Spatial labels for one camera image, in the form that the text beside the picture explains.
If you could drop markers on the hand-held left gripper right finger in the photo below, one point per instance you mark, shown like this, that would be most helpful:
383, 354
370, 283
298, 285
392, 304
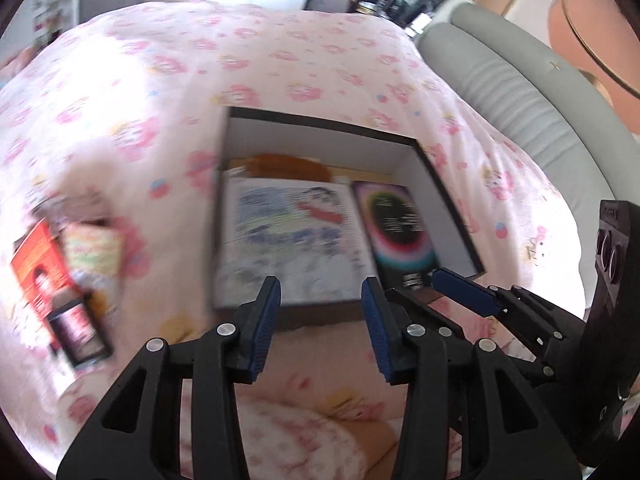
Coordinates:
377, 332

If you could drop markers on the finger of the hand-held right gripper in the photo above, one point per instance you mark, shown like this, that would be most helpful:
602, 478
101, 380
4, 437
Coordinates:
505, 350
465, 290

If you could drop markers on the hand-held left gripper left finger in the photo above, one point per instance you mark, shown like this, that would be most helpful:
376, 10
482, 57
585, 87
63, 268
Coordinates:
260, 330

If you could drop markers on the illustrated white book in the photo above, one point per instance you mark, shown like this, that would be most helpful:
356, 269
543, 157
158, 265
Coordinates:
290, 240

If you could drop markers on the dark rainbow-print book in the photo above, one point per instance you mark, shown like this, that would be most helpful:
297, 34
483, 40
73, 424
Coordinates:
395, 225

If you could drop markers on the black cardboard box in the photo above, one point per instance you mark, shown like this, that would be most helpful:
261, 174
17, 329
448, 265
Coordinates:
320, 145

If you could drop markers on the pink patterned cloth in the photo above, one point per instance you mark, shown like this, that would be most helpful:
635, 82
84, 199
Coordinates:
280, 435

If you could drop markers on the brown paper envelope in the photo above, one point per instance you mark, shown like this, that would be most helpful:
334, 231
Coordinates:
290, 165

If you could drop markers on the black framed card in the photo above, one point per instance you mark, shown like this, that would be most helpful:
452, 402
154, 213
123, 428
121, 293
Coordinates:
77, 330

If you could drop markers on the colourful pastel booklet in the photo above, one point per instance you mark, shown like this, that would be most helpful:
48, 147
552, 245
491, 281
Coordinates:
92, 252

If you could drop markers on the grey ribbed headboard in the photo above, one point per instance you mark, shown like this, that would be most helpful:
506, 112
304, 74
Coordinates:
525, 100

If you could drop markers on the red book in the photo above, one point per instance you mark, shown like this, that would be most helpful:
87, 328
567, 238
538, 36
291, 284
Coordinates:
40, 270

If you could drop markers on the pink printed blanket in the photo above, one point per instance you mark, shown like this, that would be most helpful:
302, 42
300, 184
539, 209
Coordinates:
300, 50

